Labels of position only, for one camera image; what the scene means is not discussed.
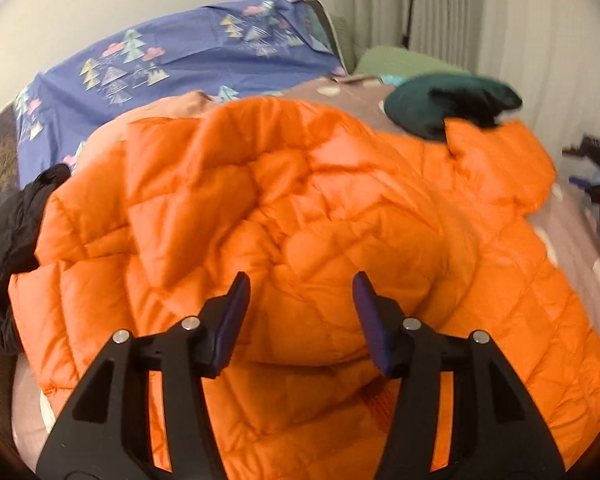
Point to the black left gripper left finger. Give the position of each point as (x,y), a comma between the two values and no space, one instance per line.
(103,431)

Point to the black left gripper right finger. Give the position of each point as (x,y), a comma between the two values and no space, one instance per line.
(497,432)

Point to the orange puffer jacket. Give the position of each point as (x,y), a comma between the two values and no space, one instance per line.
(300,259)

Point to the mauve polka dot bedspread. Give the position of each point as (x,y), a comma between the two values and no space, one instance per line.
(570,229)

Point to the white curtain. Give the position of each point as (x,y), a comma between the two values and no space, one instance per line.
(547,50)

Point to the dark green folded garment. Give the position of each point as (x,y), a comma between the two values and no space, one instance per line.
(421,105)

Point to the black jacket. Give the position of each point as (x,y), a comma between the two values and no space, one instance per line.
(20,223)

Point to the green pillow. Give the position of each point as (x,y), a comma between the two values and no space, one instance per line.
(395,61)

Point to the green headboard cushion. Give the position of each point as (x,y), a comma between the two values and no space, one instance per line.
(344,41)

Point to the blue tree print sheet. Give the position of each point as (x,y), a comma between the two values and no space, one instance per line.
(228,50)

